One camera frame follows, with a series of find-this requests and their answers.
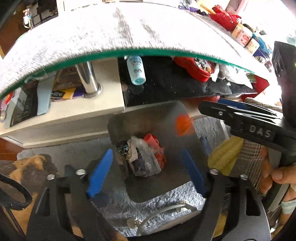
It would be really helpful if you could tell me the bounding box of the red snack bag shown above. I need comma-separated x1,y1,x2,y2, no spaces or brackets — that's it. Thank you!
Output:
144,133,167,170

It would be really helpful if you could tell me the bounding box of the clear plastic bag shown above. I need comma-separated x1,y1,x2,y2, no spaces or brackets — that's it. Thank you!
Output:
126,136,162,177

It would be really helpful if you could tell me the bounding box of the dark grey trash bin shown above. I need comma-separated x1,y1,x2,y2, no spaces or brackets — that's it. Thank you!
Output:
107,101,209,203

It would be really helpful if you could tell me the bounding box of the person's right hand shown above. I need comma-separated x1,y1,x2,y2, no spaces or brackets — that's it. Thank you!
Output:
259,147,296,194

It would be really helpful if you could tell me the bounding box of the red plastic basket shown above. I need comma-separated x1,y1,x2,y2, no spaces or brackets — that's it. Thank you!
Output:
209,5,241,32

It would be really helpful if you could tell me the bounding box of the light blue bottle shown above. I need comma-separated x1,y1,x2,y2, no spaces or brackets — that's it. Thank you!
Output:
126,56,146,86

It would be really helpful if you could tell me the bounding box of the grey woven tablecloth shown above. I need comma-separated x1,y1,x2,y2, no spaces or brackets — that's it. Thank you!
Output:
1,3,270,96

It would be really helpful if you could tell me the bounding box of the white cable on rug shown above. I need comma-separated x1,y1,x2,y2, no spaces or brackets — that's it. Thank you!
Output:
126,200,198,237

